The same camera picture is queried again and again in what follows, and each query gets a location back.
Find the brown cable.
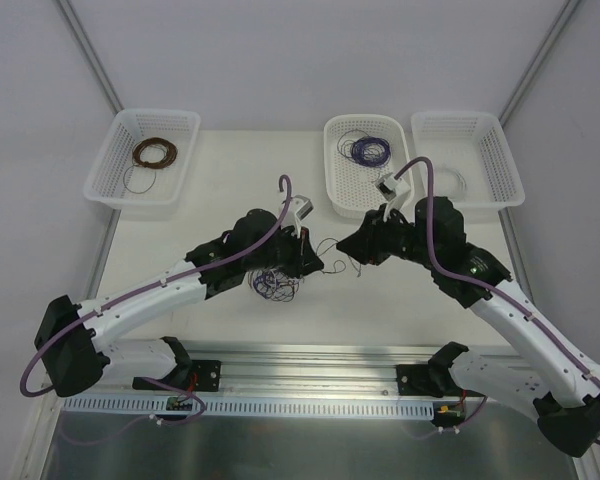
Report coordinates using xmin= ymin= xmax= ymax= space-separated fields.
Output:
xmin=316 ymin=238 xmax=363 ymax=278
xmin=121 ymin=137 xmax=179 ymax=195

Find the white perforated basket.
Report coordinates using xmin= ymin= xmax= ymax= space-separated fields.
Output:
xmin=323 ymin=114 xmax=410 ymax=219
xmin=83 ymin=108 xmax=201 ymax=217
xmin=411 ymin=111 xmax=525 ymax=223

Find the left aluminium frame post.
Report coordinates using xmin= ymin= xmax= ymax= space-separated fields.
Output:
xmin=53 ymin=0 xmax=124 ymax=115

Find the brown coiled cable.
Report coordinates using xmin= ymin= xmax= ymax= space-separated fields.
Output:
xmin=121 ymin=137 xmax=179 ymax=195

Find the right white perforated basket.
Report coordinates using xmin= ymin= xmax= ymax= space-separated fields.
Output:
xmin=411 ymin=111 xmax=525 ymax=223

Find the aluminium mounting rail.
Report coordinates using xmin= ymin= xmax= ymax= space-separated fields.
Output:
xmin=43 ymin=341 xmax=531 ymax=401

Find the purple coiled cable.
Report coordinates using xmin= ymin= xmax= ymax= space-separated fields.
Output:
xmin=336 ymin=129 xmax=393 ymax=184

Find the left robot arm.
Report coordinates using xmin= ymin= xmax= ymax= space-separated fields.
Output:
xmin=34 ymin=199 xmax=323 ymax=398

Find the left white perforated basket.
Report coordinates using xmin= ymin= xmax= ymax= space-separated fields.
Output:
xmin=83 ymin=108 xmax=201 ymax=217

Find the white slotted cable duct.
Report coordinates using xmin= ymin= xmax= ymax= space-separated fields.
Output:
xmin=64 ymin=394 xmax=434 ymax=421

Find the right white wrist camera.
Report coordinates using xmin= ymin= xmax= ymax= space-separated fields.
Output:
xmin=375 ymin=173 xmax=411 ymax=222

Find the aluminium frame post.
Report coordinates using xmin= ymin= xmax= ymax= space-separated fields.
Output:
xmin=499 ymin=0 xmax=584 ymax=128
xmin=53 ymin=0 xmax=124 ymax=115

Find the white coiled cable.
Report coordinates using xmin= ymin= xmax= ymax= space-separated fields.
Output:
xmin=437 ymin=165 xmax=468 ymax=203

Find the right aluminium frame post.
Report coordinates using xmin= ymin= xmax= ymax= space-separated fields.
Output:
xmin=499 ymin=0 xmax=584 ymax=128

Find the middle white perforated basket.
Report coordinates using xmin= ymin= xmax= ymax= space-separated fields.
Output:
xmin=323 ymin=114 xmax=410 ymax=219

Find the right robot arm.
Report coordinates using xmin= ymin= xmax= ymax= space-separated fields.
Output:
xmin=336 ymin=197 xmax=600 ymax=458

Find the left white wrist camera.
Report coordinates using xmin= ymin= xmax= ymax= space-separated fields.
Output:
xmin=279 ymin=195 xmax=314 ymax=238

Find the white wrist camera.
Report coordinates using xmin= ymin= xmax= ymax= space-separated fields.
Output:
xmin=375 ymin=173 xmax=411 ymax=222
xmin=279 ymin=195 xmax=314 ymax=238

